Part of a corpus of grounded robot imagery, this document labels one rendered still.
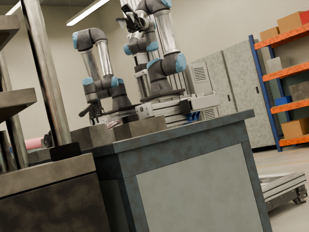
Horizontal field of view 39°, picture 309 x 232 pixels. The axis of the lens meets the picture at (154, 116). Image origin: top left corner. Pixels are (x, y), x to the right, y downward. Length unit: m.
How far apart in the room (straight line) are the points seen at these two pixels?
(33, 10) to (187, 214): 0.89
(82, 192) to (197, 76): 2.02
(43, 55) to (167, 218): 0.70
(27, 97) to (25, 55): 8.62
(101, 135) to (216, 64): 6.26
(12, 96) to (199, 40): 7.70
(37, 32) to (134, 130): 0.68
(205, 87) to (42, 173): 2.13
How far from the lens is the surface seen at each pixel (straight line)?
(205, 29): 8.90
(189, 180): 1.64
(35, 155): 2.57
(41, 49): 1.47
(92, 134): 2.20
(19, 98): 1.47
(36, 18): 1.50
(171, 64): 2.81
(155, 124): 2.00
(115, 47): 11.05
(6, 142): 1.92
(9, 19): 1.54
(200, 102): 2.84
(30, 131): 9.70
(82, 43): 3.15
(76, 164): 1.39
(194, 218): 1.65
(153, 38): 2.61
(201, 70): 3.30
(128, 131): 1.93
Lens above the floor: 0.80
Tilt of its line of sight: 2 degrees up
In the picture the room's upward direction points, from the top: 14 degrees counter-clockwise
